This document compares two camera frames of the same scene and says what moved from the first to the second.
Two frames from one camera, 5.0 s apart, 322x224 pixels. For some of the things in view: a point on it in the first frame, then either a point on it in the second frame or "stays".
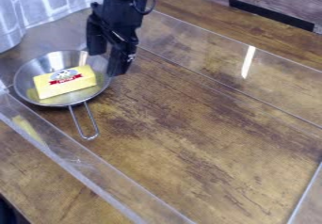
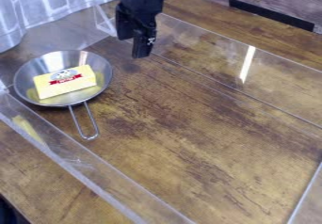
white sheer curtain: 30,4 stays
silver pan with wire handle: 64,78 stays
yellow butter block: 57,83 stays
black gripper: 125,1 to 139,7
